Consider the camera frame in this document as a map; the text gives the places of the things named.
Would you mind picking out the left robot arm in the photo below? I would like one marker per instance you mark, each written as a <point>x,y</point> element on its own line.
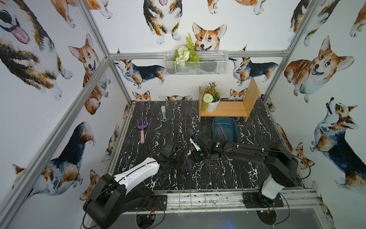
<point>115,195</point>

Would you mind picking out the teal cleaning brush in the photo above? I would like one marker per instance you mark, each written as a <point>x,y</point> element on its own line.
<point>163,111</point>

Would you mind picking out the purple pink garden rake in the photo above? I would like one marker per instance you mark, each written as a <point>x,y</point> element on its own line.
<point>142,124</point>

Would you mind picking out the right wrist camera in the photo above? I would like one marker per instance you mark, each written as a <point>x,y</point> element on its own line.
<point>194,144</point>

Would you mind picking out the green fern white flowers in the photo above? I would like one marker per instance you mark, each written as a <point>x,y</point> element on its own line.
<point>186,54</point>

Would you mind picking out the wooden desk shelf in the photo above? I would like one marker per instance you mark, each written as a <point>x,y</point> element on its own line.
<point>233,108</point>

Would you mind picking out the potted flower white pot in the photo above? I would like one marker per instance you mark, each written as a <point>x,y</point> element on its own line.
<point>210,98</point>

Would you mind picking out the teal plastic storage box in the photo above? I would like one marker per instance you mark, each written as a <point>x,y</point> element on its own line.
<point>229,127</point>

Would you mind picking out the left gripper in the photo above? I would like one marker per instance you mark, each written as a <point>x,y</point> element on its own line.
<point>172,153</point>

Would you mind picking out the white wire wall basket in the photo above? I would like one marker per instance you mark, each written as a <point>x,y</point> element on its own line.
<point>207,63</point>

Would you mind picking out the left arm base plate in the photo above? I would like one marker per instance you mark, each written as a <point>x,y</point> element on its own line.
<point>149,203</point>

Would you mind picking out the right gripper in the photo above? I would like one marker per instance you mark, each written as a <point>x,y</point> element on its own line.
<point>197,153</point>

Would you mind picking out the clear straight stencil ruler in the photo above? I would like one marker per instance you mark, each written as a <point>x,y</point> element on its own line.
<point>219,133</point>

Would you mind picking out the purple triangle set square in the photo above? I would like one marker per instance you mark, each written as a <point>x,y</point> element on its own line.
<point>187,164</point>

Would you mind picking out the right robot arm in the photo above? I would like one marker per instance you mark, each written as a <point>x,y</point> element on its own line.
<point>282,165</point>

